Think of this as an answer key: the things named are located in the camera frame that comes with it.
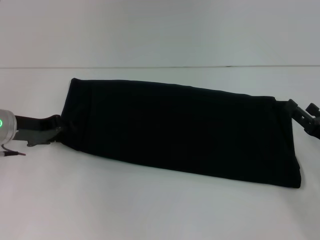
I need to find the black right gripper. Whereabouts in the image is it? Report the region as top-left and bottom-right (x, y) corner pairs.
(285, 98), (320, 140)

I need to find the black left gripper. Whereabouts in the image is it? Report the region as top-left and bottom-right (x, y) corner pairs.
(13, 114), (63, 147)

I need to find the black t-shirt with FREE print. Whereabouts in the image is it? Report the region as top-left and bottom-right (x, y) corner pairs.
(59, 77), (304, 190)

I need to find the grey cable with metal plug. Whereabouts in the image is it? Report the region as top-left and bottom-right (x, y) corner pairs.
(0, 143), (26, 158)

